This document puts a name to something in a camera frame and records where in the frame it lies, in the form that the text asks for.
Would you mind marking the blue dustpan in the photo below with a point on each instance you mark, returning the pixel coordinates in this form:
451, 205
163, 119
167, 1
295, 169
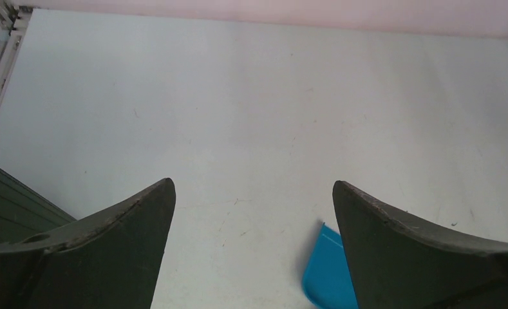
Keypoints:
326, 281

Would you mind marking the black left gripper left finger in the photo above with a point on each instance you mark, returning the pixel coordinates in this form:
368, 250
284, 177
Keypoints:
110, 259

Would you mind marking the black plastic bin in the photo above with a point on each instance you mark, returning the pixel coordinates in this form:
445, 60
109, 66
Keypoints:
25, 213

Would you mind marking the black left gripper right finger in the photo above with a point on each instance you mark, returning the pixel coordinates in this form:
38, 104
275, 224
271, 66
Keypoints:
399, 260

